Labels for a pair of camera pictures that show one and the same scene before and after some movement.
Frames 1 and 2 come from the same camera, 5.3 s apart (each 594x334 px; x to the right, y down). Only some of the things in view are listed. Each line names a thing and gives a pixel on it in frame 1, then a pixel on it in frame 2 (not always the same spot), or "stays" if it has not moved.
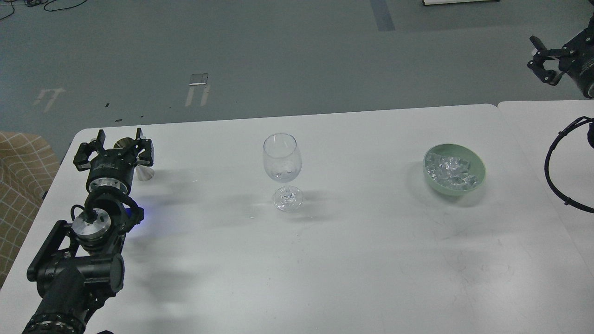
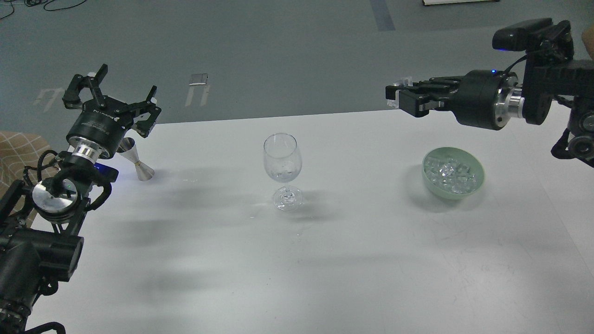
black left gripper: (111, 170) -> (103, 120)
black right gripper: (578, 62) -> (488, 99)
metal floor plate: (198, 79) stays
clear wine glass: (282, 163) stays
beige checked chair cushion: (28, 165) stays
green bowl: (453, 170) stays
